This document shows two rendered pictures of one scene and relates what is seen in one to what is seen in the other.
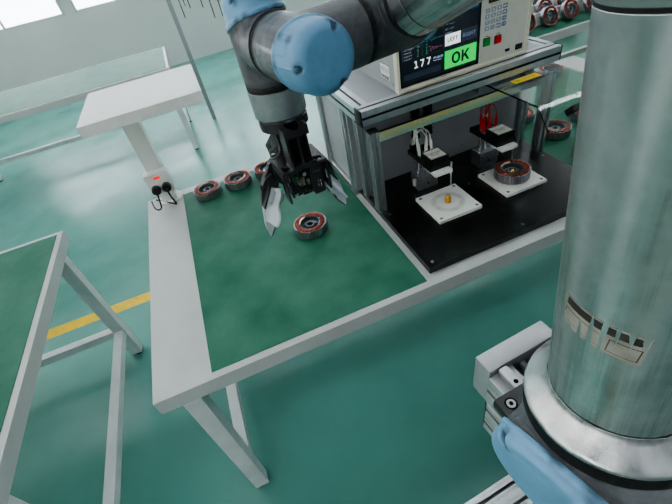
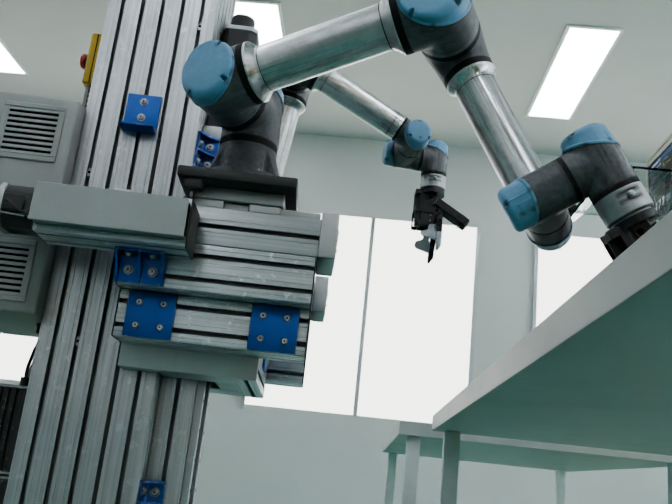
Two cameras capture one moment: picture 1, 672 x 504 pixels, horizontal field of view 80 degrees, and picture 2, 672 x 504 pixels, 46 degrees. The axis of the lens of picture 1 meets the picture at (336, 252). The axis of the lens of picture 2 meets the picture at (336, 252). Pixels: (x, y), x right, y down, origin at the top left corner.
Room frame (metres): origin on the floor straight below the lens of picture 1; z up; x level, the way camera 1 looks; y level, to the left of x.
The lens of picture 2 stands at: (0.90, -2.14, 0.51)
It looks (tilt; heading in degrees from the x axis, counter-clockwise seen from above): 16 degrees up; 106
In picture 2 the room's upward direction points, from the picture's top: 6 degrees clockwise
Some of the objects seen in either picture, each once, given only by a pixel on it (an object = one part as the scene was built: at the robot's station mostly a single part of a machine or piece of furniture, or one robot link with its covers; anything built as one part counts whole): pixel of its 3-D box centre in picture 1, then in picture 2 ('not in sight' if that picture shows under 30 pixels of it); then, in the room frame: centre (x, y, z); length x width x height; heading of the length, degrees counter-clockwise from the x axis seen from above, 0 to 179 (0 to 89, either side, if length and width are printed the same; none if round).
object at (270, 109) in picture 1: (280, 100); (433, 184); (0.57, 0.03, 1.37); 0.08 x 0.08 x 0.05
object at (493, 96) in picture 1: (465, 106); not in sight; (1.14, -0.48, 1.03); 0.62 x 0.01 x 0.03; 102
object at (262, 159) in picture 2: not in sight; (245, 168); (0.31, -0.77, 1.09); 0.15 x 0.15 x 0.10
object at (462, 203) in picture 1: (447, 203); not in sight; (1.02, -0.39, 0.78); 0.15 x 0.15 x 0.01; 12
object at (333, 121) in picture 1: (338, 139); not in sight; (1.36, -0.10, 0.91); 0.28 x 0.03 x 0.32; 12
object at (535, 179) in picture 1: (511, 178); not in sight; (1.07, -0.62, 0.78); 0.15 x 0.15 x 0.01; 12
